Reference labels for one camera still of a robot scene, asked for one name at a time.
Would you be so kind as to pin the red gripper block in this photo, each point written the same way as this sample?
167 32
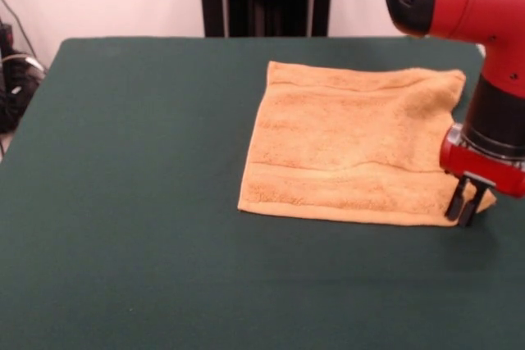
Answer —
480 167

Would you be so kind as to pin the dark green table cloth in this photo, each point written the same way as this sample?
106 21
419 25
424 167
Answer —
123 202

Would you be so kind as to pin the tan terry towel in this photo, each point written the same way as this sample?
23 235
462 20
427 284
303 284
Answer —
348 141

